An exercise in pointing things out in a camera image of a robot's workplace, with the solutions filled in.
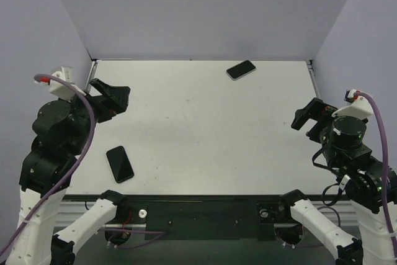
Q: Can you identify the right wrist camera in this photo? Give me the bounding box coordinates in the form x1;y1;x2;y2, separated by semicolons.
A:
344;89;360;104

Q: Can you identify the phone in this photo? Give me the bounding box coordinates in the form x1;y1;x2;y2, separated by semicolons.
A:
226;60;256;80

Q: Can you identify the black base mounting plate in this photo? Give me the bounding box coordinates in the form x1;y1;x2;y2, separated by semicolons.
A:
110;195;303;242

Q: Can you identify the black smartphone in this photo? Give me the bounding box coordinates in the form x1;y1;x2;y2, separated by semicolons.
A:
106;146;135;184

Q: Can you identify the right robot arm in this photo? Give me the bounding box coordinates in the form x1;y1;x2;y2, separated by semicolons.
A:
277;89;396;264

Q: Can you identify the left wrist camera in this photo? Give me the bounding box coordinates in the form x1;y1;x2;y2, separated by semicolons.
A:
51;66;75;84

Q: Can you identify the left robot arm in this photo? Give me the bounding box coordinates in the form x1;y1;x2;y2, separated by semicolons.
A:
1;74;130;264

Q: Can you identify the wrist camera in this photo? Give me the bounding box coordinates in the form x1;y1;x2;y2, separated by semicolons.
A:
344;89;360;104
51;66;75;84

